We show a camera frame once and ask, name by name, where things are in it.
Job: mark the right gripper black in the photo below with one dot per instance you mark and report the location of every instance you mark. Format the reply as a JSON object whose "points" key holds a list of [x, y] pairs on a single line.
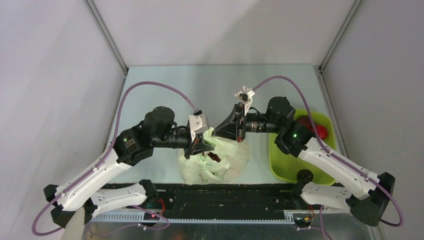
{"points": [[229, 127]]}

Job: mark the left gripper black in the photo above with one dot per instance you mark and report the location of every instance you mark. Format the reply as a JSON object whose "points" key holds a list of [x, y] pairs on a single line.
{"points": [[198, 146]]}

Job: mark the fake grape bunch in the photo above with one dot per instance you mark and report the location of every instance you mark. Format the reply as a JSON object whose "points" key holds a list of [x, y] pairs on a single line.
{"points": [[214, 157]]}

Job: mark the pale green plastic bag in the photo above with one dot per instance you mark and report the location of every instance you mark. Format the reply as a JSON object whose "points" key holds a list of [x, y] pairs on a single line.
{"points": [[224, 164]]}

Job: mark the red fake fruit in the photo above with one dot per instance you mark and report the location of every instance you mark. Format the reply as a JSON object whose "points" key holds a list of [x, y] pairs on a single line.
{"points": [[322, 131]]}

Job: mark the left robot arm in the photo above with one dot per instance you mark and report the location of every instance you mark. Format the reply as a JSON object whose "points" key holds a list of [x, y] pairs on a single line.
{"points": [[157, 130]]}

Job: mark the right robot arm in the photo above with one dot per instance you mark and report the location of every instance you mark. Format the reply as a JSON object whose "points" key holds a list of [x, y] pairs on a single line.
{"points": [[365, 194]]}

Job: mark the dark brown fake fruit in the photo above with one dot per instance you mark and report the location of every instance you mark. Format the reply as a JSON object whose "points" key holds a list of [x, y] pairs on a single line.
{"points": [[305, 121]]}

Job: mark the green plastic tray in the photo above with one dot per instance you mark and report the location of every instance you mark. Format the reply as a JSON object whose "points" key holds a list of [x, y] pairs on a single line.
{"points": [[286, 167]]}

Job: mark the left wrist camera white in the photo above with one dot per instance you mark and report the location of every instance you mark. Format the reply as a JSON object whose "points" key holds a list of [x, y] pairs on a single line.
{"points": [[198, 123]]}

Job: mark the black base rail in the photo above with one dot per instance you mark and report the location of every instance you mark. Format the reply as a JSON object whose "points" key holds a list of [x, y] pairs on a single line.
{"points": [[233, 202]]}

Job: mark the right aluminium frame post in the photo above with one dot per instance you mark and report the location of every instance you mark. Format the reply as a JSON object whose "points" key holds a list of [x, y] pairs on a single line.
{"points": [[340, 33]]}

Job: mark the aluminium frame post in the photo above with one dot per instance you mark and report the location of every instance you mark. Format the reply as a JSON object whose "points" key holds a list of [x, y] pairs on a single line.
{"points": [[106, 34], [340, 33]]}

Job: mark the left aluminium frame post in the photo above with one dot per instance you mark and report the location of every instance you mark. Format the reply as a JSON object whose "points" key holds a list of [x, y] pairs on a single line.
{"points": [[106, 34]]}

